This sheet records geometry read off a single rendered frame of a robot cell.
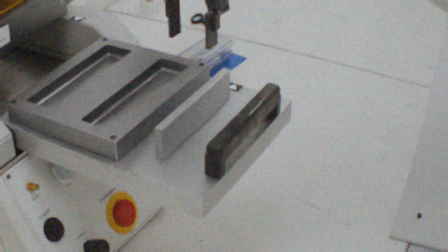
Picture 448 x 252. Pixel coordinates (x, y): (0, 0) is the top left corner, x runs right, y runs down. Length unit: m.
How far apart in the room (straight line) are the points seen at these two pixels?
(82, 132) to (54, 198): 0.15
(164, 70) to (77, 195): 0.20
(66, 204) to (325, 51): 0.75
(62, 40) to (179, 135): 0.33
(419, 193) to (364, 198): 0.11
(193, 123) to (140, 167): 0.09
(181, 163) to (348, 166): 0.44
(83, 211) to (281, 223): 0.29
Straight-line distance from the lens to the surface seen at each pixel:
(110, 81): 0.90
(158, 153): 0.80
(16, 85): 1.06
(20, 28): 0.99
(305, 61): 1.47
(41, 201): 0.92
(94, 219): 0.98
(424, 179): 1.05
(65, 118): 0.84
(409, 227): 1.04
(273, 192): 1.11
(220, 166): 0.76
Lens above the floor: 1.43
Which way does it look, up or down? 30 degrees down
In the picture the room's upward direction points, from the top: 3 degrees counter-clockwise
